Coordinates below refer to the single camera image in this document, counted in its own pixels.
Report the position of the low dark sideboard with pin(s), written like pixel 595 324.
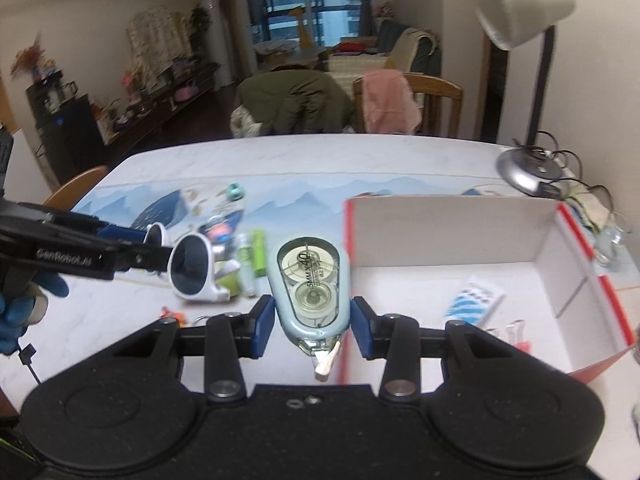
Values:
pixel 160 95

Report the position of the wooden chair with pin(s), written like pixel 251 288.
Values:
pixel 75 187
pixel 435 105

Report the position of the floral cloth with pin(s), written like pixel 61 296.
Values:
pixel 244 122

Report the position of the bright green tube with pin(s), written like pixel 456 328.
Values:
pixel 259 252

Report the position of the olive green jacket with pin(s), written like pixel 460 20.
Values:
pixel 295 102

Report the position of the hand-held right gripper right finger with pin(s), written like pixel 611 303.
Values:
pixel 360 330

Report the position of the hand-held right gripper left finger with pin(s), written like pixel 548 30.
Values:
pixel 265 327

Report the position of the black power adapter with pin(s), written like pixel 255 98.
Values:
pixel 550 190

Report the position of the clear plastic clip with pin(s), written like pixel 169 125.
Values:
pixel 515 332

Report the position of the teal ball toy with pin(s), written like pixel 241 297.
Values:
pixel 235 191

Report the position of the tall white vase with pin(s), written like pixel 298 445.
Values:
pixel 220 35

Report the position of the pink cloth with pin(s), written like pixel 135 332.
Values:
pixel 390 102

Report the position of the red cardboard box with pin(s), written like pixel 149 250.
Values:
pixel 450 240

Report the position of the white sunglasses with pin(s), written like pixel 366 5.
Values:
pixel 192 267

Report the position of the clear glass cup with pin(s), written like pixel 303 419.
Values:
pixel 612 242

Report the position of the yellow giraffe toy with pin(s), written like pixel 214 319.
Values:
pixel 306 30

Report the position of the person's left hand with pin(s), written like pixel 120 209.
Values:
pixel 15 320

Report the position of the pink and blue figurine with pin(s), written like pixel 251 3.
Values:
pixel 219 232

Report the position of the silver desk lamp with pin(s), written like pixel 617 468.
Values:
pixel 520 5

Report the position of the sofa with blankets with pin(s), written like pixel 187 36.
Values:
pixel 400 47

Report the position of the blue striped packet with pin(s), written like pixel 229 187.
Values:
pixel 472 302

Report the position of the orange toy figure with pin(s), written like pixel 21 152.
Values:
pixel 174 316

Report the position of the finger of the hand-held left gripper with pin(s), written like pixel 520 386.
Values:
pixel 147 258
pixel 125 235

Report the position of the black zip tie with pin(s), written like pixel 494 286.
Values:
pixel 29 360

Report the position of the blue correction tape dispenser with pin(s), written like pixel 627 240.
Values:
pixel 307 290

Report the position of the clear green tube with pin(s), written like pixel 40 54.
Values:
pixel 246 265

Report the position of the black cabinet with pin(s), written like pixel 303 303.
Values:
pixel 60 125

